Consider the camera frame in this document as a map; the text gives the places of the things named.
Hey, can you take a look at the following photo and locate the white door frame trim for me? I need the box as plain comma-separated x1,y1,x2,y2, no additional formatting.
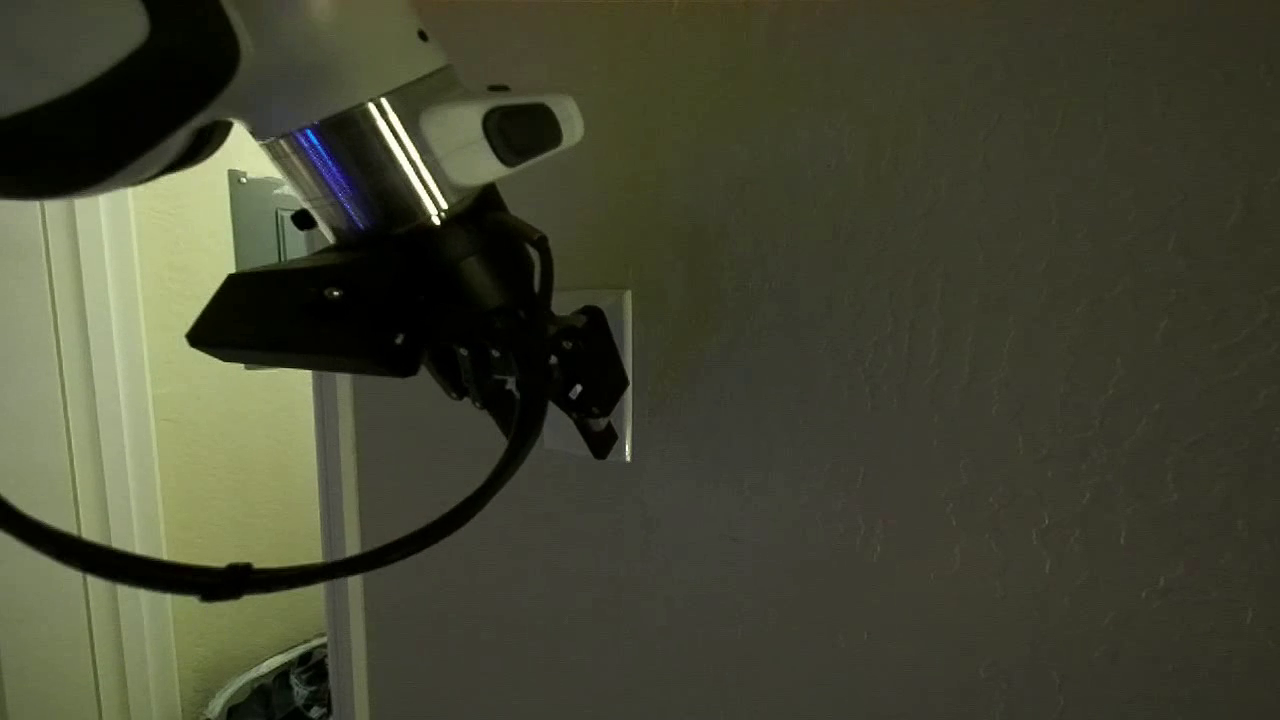
40,195,180,720

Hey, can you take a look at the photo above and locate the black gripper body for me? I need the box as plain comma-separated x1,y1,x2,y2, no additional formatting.
426,189,556,438

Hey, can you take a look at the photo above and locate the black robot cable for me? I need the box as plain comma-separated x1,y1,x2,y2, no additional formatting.
0,226,556,608

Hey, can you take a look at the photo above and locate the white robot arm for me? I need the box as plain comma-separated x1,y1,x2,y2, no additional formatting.
0,0,629,458

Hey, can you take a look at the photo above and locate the white light switch plate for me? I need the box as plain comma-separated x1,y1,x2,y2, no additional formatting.
544,288,634,465

